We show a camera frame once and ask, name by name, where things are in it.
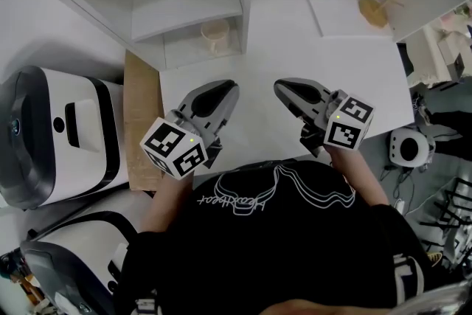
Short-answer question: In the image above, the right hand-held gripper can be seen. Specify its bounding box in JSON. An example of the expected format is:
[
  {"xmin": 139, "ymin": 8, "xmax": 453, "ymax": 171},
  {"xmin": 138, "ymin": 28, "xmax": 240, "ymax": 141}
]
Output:
[{"xmin": 273, "ymin": 77, "xmax": 375, "ymax": 159}]

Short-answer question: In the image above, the beige cup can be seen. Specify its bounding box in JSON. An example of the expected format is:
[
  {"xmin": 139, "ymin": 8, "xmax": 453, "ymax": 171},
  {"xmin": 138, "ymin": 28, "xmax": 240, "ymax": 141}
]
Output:
[{"xmin": 200, "ymin": 19, "xmax": 231, "ymax": 56}]

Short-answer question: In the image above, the person's left forearm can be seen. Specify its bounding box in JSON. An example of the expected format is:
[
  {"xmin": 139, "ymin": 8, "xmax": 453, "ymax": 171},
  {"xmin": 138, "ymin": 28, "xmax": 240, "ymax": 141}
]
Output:
[{"xmin": 138, "ymin": 166, "xmax": 195, "ymax": 234}]

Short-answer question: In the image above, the white shelf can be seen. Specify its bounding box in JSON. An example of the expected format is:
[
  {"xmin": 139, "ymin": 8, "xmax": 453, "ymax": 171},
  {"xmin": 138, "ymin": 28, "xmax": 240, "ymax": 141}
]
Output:
[{"xmin": 47, "ymin": 0, "xmax": 256, "ymax": 72}]

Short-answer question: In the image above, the large white black machine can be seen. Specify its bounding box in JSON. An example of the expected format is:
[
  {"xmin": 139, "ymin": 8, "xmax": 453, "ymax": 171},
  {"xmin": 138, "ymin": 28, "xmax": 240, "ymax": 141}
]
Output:
[{"xmin": 0, "ymin": 64, "xmax": 131, "ymax": 212}]

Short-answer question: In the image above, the white round device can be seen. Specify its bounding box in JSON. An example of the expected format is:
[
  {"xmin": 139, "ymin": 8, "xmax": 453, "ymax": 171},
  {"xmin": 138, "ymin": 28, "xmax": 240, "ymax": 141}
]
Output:
[{"xmin": 388, "ymin": 125, "xmax": 437, "ymax": 169}]

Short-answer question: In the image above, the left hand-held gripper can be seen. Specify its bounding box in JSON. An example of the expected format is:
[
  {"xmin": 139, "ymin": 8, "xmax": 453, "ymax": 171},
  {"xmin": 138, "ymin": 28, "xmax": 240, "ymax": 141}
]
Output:
[{"xmin": 139, "ymin": 79, "xmax": 240, "ymax": 182}]

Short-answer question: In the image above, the person's black printed t-shirt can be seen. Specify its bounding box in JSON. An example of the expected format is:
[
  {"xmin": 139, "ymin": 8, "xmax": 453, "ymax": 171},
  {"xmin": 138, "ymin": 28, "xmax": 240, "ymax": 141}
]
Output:
[{"xmin": 117, "ymin": 158, "xmax": 438, "ymax": 315}]

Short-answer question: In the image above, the brown cardboard board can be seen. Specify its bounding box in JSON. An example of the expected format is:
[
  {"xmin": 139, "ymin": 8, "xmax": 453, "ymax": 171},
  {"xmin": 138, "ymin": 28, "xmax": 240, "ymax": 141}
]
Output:
[{"xmin": 122, "ymin": 49, "xmax": 165, "ymax": 193}]

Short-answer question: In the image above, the person's right forearm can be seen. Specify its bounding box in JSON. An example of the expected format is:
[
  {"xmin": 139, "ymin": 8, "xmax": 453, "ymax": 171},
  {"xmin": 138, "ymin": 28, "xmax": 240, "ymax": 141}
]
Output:
[{"xmin": 327, "ymin": 145, "xmax": 390, "ymax": 210}]

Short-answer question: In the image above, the black floor cable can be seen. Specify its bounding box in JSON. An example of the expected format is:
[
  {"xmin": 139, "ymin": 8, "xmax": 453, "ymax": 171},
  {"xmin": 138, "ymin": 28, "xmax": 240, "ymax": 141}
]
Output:
[{"xmin": 381, "ymin": 164, "xmax": 416, "ymax": 206}]

